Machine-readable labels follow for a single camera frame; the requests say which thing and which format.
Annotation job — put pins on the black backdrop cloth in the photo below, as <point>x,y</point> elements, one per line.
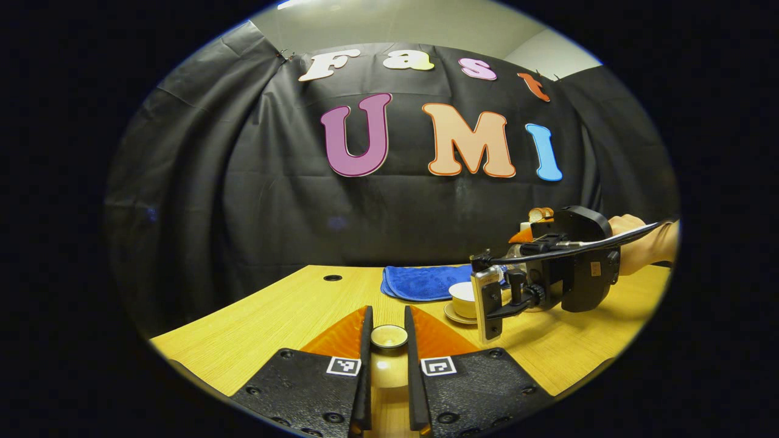
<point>243,201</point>

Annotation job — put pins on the blue towel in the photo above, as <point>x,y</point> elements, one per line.
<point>420,283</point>

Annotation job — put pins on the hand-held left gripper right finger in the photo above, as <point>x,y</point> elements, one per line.
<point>415,383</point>

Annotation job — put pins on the cream teacup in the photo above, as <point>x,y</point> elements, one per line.
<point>464,298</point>

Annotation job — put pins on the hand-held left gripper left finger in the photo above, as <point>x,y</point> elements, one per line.
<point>365,377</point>

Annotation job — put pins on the cream teacup lid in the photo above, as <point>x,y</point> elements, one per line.
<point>389,365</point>

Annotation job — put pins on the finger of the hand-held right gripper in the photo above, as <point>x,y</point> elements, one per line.
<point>523,236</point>

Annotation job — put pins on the cream saucer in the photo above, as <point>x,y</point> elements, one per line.
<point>456,316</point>

